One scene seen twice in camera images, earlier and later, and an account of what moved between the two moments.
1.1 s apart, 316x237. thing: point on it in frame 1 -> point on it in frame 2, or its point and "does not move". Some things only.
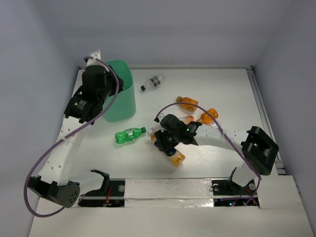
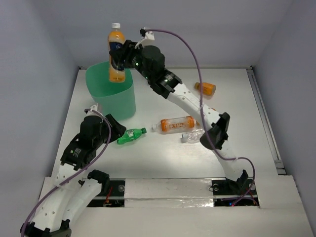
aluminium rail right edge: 262,113 does not move
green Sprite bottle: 126,136 does not move
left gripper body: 114,82 -> 114,125
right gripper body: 167,140 -> 134,57
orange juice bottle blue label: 176,157 -> 116,37
